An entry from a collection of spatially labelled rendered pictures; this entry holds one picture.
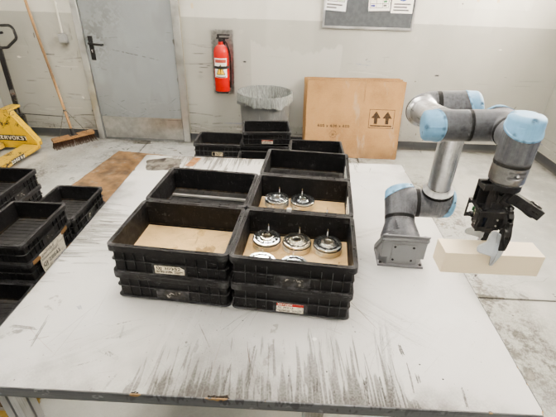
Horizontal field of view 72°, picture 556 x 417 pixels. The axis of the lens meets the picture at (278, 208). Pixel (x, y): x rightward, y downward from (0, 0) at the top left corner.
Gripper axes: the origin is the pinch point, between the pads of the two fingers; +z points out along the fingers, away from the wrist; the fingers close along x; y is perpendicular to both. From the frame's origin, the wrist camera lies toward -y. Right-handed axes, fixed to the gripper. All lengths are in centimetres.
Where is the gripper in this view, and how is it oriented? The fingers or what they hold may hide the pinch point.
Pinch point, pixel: (488, 252)
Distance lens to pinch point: 110.9
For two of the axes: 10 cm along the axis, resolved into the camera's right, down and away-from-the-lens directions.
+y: -10.0, -0.4, 0.3
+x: -0.4, 5.1, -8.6
